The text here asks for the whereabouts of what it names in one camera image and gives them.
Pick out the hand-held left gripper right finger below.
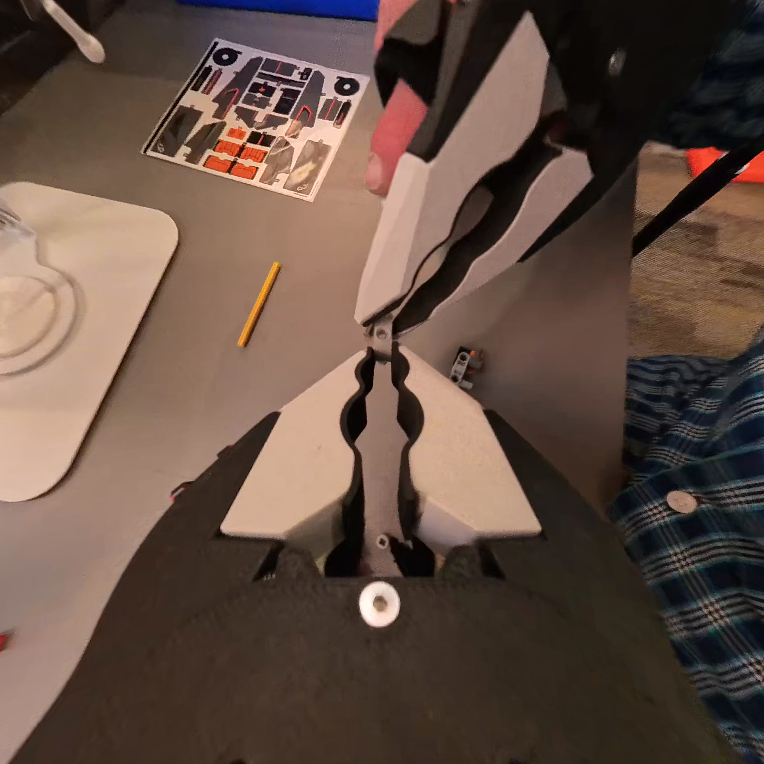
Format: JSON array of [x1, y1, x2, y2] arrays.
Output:
[[391, 341, 543, 577]]

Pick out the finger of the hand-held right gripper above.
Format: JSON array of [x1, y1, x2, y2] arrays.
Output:
[[354, 11, 553, 328], [391, 128, 594, 335]]

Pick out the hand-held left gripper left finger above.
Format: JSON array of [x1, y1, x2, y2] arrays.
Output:
[[220, 349, 376, 577]]

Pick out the light grey lego connector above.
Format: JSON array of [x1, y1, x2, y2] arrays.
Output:
[[365, 322, 396, 363]]

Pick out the small black orange lego subassembly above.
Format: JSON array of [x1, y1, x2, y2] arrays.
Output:
[[449, 346, 485, 390]]

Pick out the person's right forearm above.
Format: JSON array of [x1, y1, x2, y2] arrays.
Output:
[[663, 0, 764, 150]]

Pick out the yellow lego axle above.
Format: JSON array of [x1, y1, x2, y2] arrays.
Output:
[[237, 261, 283, 348]]

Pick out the lego sticker sheet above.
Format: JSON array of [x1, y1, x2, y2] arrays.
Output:
[[141, 37, 371, 203]]

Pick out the person's right hand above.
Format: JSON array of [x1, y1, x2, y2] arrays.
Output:
[[364, 0, 432, 197]]

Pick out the orange object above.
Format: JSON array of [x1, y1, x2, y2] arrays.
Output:
[[685, 146, 764, 184]]

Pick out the black metal bar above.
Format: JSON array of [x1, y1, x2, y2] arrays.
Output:
[[631, 140, 764, 259]]

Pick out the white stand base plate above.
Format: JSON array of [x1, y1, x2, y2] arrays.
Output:
[[0, 181, 180, 503]]

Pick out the metal wire with white tip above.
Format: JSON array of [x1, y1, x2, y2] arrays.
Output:
[[36, 0, 106, 64]]

